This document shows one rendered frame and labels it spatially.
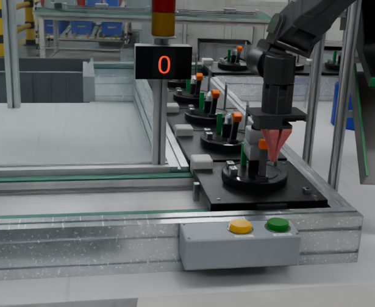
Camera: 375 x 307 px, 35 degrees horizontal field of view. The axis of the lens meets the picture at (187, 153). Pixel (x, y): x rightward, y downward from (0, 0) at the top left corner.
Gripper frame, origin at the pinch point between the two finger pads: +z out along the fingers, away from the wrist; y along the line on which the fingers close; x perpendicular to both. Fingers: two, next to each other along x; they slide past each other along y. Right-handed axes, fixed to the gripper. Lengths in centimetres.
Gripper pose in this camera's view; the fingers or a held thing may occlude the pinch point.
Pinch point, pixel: (272, 156)
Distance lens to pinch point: 115.9
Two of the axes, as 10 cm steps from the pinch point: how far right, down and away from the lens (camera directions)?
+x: 1.8, 3.1, -9.4
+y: -9.8, 0.2, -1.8
